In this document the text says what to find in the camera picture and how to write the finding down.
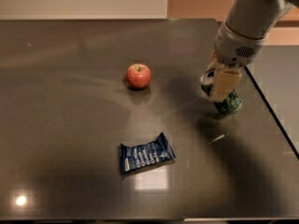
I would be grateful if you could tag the green soda can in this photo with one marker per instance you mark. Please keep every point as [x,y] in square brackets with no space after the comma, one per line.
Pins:
[230,105]

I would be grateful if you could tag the grey side table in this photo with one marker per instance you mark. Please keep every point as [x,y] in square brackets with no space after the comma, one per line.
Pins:
[275,74]

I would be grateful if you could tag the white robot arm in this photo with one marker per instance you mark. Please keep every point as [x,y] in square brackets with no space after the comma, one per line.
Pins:
[255,18]

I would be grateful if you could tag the blue snack wrapper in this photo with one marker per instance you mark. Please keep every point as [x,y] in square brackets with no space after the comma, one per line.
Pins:
[141,156]

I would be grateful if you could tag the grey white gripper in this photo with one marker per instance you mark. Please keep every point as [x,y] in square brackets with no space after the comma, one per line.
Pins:
[234,49]

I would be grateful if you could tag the red apple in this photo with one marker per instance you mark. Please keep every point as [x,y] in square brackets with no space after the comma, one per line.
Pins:
[138,76]

